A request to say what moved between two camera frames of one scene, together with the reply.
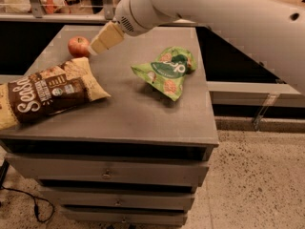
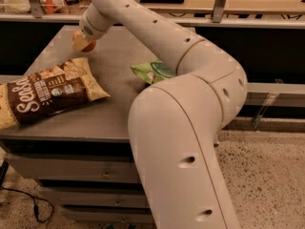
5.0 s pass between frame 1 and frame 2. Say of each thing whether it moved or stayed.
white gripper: moved
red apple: moved
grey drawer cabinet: stayed
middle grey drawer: stayed
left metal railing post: stayed
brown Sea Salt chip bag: stayed
